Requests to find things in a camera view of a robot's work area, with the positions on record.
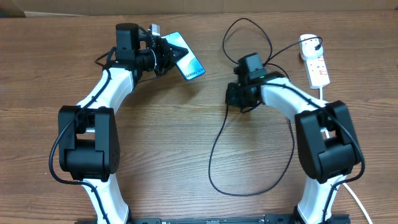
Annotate blue-framed smartphone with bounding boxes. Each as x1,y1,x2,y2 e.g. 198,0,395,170
162,32,205,80

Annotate black charging cable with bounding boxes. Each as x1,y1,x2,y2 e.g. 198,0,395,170
208,17,323,197

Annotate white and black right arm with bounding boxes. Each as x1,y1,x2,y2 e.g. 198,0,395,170
226,53,365,223

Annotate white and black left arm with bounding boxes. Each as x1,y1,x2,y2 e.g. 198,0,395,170
49,23,190,223

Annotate white charger plug adapter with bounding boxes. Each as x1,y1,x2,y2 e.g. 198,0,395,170
299,34,323,60

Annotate white power strip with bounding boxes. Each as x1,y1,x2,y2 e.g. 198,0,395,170
304,56,330,89

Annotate white power strip cord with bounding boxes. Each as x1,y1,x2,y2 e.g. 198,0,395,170
318,86,373,224

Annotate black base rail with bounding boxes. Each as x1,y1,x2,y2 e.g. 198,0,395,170
74,213,351,224

